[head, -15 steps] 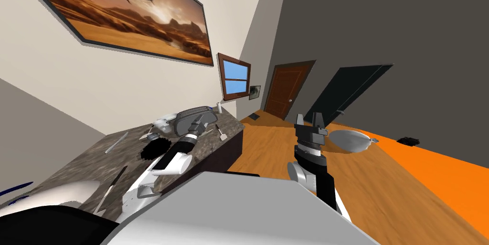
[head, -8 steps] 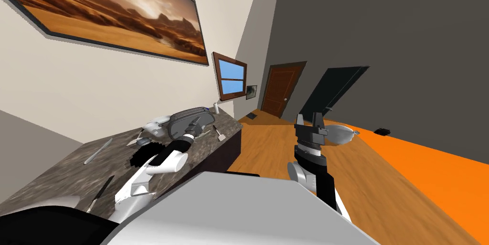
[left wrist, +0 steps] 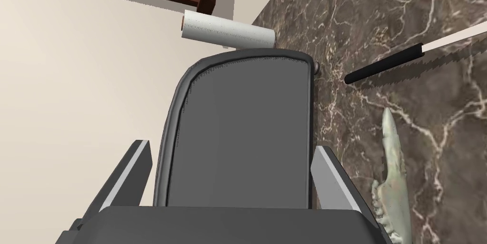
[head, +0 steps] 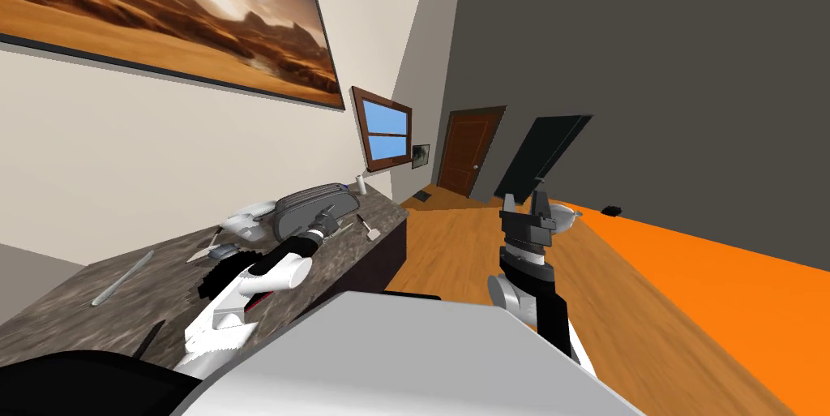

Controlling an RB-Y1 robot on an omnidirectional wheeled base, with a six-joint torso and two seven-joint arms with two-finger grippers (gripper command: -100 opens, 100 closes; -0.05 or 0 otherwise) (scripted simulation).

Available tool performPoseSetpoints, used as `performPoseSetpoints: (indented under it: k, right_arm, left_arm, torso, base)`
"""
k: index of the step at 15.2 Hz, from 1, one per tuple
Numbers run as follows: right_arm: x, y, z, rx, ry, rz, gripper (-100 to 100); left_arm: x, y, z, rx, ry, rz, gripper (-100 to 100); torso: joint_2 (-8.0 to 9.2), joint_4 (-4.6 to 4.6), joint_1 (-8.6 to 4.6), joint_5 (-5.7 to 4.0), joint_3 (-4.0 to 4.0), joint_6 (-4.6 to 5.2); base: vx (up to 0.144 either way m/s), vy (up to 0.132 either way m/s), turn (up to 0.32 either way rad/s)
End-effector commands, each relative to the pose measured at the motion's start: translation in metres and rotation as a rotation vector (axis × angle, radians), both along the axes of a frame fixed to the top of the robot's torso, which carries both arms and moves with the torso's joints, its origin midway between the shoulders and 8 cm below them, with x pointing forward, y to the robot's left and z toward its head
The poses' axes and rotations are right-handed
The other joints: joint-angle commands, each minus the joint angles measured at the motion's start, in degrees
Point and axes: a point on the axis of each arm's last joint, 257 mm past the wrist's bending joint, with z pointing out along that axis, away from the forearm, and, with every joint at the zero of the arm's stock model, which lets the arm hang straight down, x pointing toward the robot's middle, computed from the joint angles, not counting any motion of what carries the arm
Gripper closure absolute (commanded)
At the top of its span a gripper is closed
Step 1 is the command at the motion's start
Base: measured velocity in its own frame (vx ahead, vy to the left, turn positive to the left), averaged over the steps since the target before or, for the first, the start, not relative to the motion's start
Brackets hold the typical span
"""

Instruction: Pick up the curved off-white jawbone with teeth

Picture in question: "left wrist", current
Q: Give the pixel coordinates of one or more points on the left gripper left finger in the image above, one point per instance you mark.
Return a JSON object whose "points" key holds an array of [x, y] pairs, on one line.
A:
{"points": [[125, 177]]}

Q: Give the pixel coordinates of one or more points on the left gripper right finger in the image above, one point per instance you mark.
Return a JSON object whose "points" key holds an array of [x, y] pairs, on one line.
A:
{"points": [[331, 183]]}

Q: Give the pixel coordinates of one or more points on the white paper towel roll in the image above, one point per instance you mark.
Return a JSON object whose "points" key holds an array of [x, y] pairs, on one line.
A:
{"points": [[228, 31]]}

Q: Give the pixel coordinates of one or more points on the pale green crab claw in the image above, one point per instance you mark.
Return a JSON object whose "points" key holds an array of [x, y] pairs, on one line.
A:
{"points": [[392, 183]]}

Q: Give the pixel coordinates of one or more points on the grey toaster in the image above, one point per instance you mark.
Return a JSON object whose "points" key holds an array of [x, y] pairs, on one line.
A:
{"points": [[239, 130]]}

